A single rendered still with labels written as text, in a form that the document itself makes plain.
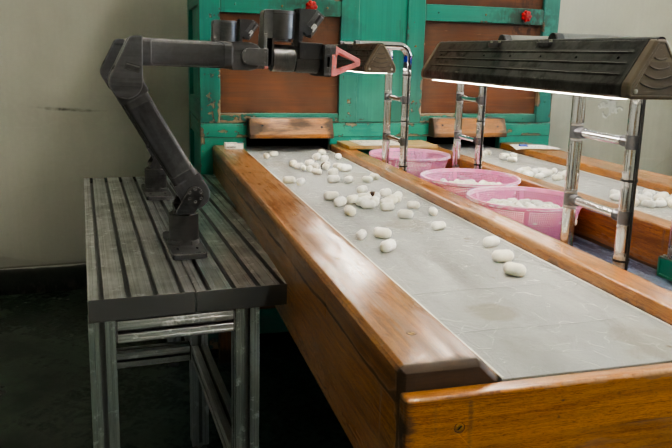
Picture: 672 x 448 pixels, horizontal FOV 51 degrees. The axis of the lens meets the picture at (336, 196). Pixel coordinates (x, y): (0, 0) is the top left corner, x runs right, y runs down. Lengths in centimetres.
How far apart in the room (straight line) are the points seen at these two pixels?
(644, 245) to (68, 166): 248
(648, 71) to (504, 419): 43
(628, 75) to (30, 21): 275
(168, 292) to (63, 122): 211
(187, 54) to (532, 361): 93
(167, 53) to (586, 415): 102
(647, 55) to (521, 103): 198
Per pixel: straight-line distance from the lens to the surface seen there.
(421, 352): 80
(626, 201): 120
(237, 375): 135
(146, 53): 146
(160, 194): 207
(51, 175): 335
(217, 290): 128
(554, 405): 84
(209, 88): 246
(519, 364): 86
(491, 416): 80
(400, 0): 264
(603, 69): 94
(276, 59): 151
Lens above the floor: 108
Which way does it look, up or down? 11 degrees down
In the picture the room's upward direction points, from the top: 1 degrees clockwise
